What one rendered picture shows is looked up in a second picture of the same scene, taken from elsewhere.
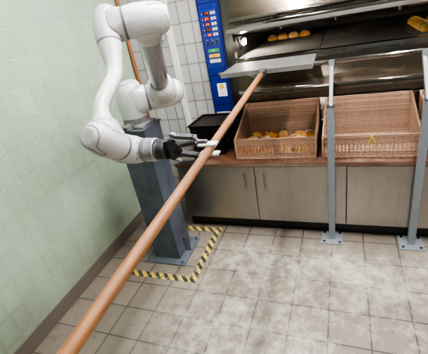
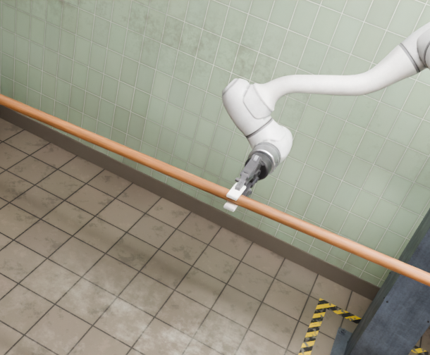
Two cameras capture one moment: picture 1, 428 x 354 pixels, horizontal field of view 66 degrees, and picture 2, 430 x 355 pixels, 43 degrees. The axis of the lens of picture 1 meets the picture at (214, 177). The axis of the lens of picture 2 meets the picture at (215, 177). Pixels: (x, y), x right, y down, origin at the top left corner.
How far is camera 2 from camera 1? 146 cm
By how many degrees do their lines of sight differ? 68
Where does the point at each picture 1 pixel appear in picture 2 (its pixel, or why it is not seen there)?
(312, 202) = not seen: outside the picture
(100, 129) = (232, 89)
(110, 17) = not seen: outside the picture
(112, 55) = (381, 65)
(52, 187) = (369, 160)
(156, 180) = not seen: hidden behind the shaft
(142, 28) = not seen: outside the picture
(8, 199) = (322, 121)
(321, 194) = not seen: outside the picture
